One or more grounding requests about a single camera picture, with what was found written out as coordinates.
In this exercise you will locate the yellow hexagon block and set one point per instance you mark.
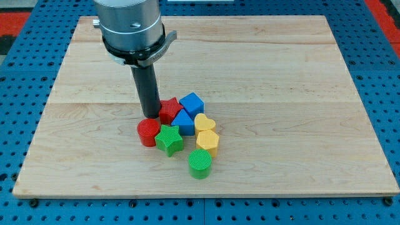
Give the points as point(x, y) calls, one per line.
point(209, 141)

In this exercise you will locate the green cylinder block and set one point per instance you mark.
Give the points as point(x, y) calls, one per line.
point(200, 163)

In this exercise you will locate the blue triangle block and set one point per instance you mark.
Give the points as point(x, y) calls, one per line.
point(184, 122)

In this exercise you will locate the blue cube block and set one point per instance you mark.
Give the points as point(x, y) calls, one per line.
point(192, 104)

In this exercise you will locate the green star block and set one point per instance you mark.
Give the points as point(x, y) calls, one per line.
point(169, 140)

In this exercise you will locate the red star block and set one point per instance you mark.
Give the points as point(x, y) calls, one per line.
point(169, 110)

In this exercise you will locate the red cylinder block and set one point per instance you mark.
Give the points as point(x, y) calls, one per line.
point(147, 130)

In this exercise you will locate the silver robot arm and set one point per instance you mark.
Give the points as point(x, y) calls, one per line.
point(133, 31)

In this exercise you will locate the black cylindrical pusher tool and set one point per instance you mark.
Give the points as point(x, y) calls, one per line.
point(147, 89)

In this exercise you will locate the yellow heart block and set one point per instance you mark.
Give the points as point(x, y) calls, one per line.
point(203, 123)

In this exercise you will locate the wooden board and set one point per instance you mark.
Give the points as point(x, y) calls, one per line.
point(290, 121)

